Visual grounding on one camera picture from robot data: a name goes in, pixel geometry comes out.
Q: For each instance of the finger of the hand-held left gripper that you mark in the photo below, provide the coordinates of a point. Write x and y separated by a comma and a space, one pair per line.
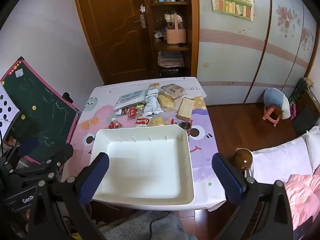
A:
63, 155
27, 147

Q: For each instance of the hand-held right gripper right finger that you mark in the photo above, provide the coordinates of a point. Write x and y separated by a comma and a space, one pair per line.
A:
227, 180

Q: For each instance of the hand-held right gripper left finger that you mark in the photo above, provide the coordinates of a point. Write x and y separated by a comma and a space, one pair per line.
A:
95, 177

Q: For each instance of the white plastic bin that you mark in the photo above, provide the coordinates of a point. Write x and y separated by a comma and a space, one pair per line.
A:
140, 165

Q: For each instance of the clear packet with brown snacks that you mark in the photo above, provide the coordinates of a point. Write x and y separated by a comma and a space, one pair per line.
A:
115, 125

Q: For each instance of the dark snack packet red edges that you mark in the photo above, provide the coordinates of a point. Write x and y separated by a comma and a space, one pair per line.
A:
185, 125

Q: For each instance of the brown chocolate packet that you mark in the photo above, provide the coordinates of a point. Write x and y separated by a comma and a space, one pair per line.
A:
122, 111

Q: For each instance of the red white snack packet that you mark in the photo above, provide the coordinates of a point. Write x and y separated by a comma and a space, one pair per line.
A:
141, 121

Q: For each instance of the brown cracker package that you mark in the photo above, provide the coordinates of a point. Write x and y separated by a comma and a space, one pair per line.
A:
186, 108

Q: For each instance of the green snack packet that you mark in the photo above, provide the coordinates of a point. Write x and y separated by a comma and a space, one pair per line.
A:
140, 104

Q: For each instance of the clear zip bag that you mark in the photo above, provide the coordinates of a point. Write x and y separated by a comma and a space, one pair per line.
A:
130, 98

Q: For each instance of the white brown bread package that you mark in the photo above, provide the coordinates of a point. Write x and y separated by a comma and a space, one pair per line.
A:
175, 90

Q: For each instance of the orange white snack packet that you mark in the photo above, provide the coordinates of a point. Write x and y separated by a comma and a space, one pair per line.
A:
152, 87

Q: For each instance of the brown wooden bedpost knob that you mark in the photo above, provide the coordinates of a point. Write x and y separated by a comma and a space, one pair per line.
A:
243, 160

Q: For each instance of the pink framed green chalkboard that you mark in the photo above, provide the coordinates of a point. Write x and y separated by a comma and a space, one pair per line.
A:
37, 105

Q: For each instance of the white black dotted board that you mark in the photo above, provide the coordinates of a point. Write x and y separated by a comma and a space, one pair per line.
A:
7, 105

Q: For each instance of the large white pillow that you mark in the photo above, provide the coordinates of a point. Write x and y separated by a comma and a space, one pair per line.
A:
277, 160

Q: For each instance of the cartoon print tablecloth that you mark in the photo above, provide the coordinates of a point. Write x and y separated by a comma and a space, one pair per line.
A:
105, 115

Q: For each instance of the black clamp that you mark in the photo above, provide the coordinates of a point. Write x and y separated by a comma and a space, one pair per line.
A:
67, 97

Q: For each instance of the grey fluffy cloth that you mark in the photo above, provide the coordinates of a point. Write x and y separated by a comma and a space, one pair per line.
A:
140, 226

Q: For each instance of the pink blanket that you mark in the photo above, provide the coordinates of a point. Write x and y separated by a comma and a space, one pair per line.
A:
302, 195

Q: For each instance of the pink plastic stool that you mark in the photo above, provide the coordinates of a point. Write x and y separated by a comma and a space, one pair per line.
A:
271, 117

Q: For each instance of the blue white cushion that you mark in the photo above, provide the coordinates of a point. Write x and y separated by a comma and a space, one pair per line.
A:
273, 98

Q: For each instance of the dark storage box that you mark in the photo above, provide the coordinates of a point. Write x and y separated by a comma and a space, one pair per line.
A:
303, 120

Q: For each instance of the floral sliding wardrobe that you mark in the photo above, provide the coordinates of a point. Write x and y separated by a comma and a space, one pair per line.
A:
237, 55

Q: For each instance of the stack of folded towels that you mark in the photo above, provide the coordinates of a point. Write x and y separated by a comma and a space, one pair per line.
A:
171, 58

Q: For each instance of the small toy figure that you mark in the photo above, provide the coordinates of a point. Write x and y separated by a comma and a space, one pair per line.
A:
160, 35

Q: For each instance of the wooden corner shelf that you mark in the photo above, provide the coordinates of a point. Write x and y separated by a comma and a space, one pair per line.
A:
193, 30

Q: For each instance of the white door hook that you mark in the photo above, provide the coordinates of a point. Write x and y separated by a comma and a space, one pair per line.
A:
142, 8

